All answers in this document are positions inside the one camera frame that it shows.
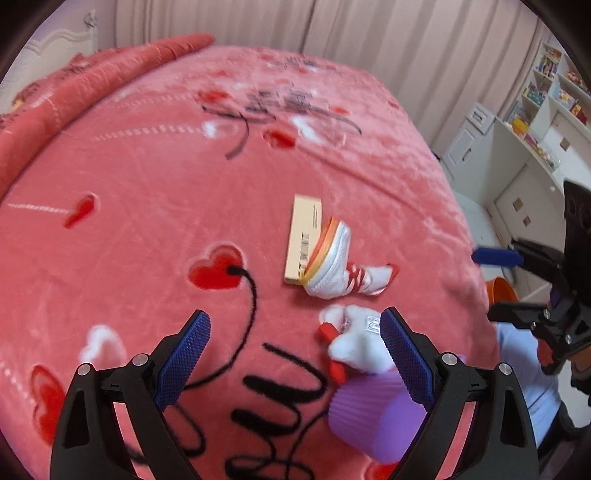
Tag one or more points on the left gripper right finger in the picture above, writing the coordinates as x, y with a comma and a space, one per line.
500, 442

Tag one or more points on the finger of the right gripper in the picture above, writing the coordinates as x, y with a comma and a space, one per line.
500, 257
519, 314

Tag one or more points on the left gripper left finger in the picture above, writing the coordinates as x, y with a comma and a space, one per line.
88, 443

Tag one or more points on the purple paper cup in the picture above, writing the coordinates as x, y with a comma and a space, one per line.
372, 411

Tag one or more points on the beige slim carton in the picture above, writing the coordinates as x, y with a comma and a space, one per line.
305, 229

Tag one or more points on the orange round trash bin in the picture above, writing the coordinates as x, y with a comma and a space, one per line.
500, 290

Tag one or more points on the light blue trousers leg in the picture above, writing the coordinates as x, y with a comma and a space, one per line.
518, 348

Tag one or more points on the white desk with shelves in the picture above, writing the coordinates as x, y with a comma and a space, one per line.
514, 166

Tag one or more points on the pink pleated curtain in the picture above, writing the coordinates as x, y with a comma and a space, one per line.
437, 57

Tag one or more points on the pink heart-print bed blanket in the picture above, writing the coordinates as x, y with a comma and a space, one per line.
174, 193

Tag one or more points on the folded red quilt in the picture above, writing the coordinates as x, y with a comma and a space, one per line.
47, 106

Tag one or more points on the white carved headboard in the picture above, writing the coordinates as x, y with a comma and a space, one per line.
39, 58

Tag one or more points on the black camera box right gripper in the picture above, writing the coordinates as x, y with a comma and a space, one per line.
578, 216

